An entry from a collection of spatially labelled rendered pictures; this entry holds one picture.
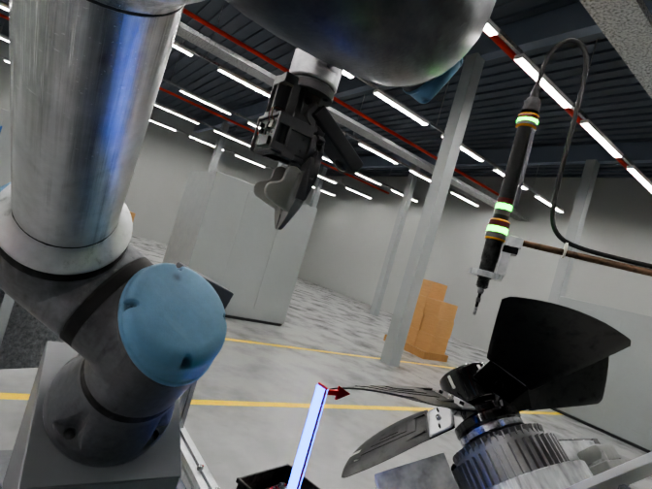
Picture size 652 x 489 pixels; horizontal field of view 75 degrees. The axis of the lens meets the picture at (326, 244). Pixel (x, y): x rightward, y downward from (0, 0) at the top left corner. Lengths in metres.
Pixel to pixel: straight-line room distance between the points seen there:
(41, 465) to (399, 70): 0.54
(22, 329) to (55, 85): 2.05
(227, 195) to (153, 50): 6.71
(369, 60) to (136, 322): 0.32
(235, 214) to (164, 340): 6.64
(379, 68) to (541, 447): 0.85
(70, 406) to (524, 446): 0.76
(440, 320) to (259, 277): 3.96
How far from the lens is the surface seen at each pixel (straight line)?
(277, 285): 7.58
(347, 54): 0.20
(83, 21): 0.27
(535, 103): 1.06
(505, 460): 0.95
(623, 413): 8.32
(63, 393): 0.59
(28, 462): 0.61
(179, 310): 0.46
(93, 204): 0.38
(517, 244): 0.97
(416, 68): 0.22
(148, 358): 0.44
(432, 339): 9.22
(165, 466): 0.64
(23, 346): 2.34
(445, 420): 1.08
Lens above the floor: 1.39
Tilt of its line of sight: 2 degrees up
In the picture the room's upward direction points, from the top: 16 degrees clockwise
